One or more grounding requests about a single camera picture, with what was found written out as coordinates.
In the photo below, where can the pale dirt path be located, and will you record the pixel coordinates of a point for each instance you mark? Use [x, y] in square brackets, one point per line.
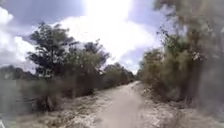
[121, 110]

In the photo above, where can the row of trees and bushes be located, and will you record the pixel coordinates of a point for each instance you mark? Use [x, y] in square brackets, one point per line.
[60, 56]
[186, 66]

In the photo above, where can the dry grassy verge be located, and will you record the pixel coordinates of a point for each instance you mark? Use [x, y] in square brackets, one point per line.
[73, 113]

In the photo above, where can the dry litter-strewn verge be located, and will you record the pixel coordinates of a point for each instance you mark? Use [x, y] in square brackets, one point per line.
[173, 116]

